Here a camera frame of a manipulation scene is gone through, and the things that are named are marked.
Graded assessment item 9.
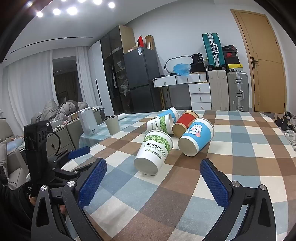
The grey bedside cabinet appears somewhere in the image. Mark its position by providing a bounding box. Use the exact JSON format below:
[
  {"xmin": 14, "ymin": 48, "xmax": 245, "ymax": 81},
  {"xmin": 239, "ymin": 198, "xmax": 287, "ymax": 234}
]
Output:
[{"xmin": 46, "ymin": 122, "xmax": 80, "ymax": 152}]

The white green leaf paper cup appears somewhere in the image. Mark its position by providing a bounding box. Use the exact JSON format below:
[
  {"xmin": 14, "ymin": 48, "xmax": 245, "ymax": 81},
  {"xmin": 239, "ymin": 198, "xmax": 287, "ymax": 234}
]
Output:
[
  {"xmin": 147, "ymin": 114, "xmax": 174, "ymax": 135},
  {"xmin": 134, "ymin": 130, "xmax": 174, "ymax": 176}
]

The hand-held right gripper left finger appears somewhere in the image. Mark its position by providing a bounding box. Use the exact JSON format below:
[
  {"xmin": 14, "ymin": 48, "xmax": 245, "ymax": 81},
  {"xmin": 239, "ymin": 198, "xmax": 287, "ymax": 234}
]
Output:
[{"xmin": 31, "ymin": 158, "xmax": 107, "ymax": 241}]

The white air purifier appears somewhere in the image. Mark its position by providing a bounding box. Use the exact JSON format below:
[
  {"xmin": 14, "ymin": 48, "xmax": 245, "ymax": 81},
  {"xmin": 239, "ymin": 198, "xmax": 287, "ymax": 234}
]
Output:
[{"xmin": 78, "ymin": 107, "xmax": 99, "ymax": 135}]

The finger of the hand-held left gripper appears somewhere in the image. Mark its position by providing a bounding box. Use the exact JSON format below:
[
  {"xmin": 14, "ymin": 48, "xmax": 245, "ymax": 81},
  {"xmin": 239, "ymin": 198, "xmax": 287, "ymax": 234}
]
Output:
[
  {"xmin": 48, "ymin": 146, "xmax": 91, "ymax": 168},
  {"xmin": 54, "ymin": 170, "xmax": 82, "ymax": 184}
]

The white sheer curtain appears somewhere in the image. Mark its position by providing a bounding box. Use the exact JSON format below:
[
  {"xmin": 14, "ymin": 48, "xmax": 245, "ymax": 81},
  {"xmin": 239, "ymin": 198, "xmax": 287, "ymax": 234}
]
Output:
[
  {"xmin": 6, "ymin": 49, "xmax": 54, "ymax": 122},
  {"xmin": 76, "ymin": 46, "xmax": 98, "ymax": 109}
]

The red brown paper cup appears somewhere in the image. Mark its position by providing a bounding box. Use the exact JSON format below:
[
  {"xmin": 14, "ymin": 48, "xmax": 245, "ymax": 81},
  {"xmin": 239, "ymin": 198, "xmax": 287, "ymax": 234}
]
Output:
[{"xmin": 172, "ymin": 110, "xmax": 199, "ymax": 138}]

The person's left hand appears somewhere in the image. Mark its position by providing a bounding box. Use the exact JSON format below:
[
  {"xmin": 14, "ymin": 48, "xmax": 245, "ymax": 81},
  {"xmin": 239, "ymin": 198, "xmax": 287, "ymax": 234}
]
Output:
[{"xmin": 29, "ymin": 195, "xmax": 68, "ymax": 214}]

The white drawer cabinet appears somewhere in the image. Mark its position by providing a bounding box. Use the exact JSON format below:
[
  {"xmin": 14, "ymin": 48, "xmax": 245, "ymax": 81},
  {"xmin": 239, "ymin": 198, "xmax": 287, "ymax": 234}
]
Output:
[{"xmin": 188, "ymin": 82, "xmax": 212, "ymax": 111}]

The cluster of ceiling lights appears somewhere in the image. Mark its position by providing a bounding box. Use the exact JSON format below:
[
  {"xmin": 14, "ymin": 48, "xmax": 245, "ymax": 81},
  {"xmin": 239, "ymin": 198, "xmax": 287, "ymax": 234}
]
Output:
[{"xmin": 25, "ymin": 0, "xmax": 116, "ymax": 18}]

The beige suitcase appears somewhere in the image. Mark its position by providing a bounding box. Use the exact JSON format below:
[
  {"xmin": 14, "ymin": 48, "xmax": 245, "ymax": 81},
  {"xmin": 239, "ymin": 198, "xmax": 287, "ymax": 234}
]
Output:
[{"xmin": 208, "ymin": 69, "xmax": 229, "ymax": 111}]

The plaid tablecloth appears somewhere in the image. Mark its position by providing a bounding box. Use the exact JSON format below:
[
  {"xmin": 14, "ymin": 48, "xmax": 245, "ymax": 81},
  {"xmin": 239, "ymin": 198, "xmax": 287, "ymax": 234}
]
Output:
[{"xmin": 59, "ymin": 110, "xmax": 296, "ymax": 241}]

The blue rabbit print paper cup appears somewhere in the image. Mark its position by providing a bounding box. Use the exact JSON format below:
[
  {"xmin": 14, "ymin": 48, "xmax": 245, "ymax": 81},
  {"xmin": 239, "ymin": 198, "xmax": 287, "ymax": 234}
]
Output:
[{"xmin": 178, "ymin": 117, "xmax": 215, "ymax": 157}]

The person's left forearm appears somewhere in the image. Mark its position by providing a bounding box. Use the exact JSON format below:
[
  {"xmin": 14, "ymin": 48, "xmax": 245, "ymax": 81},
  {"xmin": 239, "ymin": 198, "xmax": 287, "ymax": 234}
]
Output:
[{"xmin": 0, "ymin": 166, "xmax": 34, "ymax": 241}]

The white desk with drawers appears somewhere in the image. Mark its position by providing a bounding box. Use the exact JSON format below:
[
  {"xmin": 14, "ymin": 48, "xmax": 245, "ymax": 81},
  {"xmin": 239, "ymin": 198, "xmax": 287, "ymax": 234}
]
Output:
[{"xmin": 152, "ymin": 72, "xmax": 209, "ymax": 106}]

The blue plastic bag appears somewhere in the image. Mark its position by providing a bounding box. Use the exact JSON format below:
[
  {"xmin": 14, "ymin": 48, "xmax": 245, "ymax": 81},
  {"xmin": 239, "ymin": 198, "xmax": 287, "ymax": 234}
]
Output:
[{"xmin": 173, "ymin": 63, "xmax": 191, "ymax": 77}]

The blue white paper cup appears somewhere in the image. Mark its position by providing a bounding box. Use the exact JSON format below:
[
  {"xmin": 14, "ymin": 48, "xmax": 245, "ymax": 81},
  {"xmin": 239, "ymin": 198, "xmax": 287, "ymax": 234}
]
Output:
[{"xmin": 161, "ymin": 107, "xmax": 180, "ymax": 121}]

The brown cardboard box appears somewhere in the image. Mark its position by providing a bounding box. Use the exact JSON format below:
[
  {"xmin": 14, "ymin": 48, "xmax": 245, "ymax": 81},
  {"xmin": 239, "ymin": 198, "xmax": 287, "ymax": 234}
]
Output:
[{"xmin": 144, "ymin": 34, "xmax": 154, "ymax": 50}]

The teal suitcase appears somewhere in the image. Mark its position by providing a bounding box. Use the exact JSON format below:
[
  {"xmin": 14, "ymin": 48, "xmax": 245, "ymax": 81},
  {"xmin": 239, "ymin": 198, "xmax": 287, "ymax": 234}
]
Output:
[{"xmin": 202, "ymin": 33, "xmax": 226, "ymax": 70}]

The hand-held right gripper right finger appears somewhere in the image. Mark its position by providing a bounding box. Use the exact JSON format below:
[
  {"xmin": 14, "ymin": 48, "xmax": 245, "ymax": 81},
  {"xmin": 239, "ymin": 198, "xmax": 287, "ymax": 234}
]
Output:
[{"xmin": 200, "ymin": 159, "xmax": 277, "ymax": 241}]

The silver suitcase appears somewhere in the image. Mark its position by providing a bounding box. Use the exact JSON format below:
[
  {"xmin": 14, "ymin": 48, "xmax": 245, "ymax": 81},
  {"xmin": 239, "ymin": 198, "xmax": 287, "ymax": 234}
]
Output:
[{"xmin": 227, "ymin": 71, "xmax": 250, "ymax": 112}]

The grey sofa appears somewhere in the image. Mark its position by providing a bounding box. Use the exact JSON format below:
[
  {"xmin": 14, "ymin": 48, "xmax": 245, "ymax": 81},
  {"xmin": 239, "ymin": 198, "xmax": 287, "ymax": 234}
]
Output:
[{"xmin": 0, "ymin": 118, "xmax": 29, "ymax": 183}]

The black bag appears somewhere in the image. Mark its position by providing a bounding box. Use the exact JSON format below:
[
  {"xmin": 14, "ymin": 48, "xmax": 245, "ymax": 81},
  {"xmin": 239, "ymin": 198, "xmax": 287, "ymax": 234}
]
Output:
[{"xmin": 190, "ymin": 53, "xmax": 207, "ymax": 73}]

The stack of black shoe boxes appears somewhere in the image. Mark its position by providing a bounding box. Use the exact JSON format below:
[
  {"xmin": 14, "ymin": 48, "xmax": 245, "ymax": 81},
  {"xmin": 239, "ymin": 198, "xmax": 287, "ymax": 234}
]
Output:
[{"xmin": 221, "ymin": 44, "xmax": 240, "ymax": 65}]

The oval ring mirror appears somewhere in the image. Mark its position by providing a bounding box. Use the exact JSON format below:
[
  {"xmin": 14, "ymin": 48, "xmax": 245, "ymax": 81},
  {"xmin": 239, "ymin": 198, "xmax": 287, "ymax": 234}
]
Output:
[{"xmin": 164, "ymin": 55, "xmax": 194, "ymax": 73}]

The black refrigerator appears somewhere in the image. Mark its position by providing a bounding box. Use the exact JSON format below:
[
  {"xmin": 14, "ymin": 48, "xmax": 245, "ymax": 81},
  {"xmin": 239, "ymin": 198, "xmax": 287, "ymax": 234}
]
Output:
[{"xmin": 123, "ymin": 47, "xmax": 163, "ymax": 114}]

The dark glass door cabinet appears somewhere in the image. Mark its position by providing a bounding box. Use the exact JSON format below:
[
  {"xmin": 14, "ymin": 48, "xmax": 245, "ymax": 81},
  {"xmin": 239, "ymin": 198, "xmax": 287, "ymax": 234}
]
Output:
[{"xmin": 100, "ymin": 25, "xmax": 136, "ymax": 115}]

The black cable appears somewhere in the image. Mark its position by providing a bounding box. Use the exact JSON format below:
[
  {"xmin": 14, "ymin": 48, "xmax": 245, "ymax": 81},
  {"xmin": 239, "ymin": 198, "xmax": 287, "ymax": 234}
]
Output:
[{"xmin": 47, "ymin": 131, "xmax": 61, "ymax": 157}]

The grey green tumbler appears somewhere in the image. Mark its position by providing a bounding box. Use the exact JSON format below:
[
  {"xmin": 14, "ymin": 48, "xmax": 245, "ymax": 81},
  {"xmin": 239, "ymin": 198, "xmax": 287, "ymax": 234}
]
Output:
[{"xmin": 104, "ymin": 115, "xmax": 120, "ymax": 135}]

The grey padded jacket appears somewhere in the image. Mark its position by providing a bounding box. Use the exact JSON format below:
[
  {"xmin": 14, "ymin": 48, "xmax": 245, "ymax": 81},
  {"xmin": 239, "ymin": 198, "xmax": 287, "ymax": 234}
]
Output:
[{"xmin": 31, "ymin": 99, "xmax": 90, "ymax": 123}]

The wooden door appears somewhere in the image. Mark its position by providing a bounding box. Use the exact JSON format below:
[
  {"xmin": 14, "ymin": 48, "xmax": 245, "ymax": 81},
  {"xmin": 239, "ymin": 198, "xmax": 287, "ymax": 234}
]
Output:
[{"xmin": 230, "ymin": 9, "xmax": 287, "ymax": 114}]

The pile of shoes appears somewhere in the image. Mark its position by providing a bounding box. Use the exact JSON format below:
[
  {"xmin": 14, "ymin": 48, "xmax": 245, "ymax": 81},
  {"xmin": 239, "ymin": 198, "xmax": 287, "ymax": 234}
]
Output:
[{"xmin": 272, "ymin": 111, "xmax": 296, "ymax": 150}]

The yellow black box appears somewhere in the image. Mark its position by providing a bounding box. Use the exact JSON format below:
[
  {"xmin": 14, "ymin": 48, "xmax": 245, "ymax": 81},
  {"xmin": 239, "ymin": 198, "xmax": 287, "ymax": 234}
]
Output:
[{"xmin": 228, "ymin": 63, "xmax": 244, "ymax": 72}]

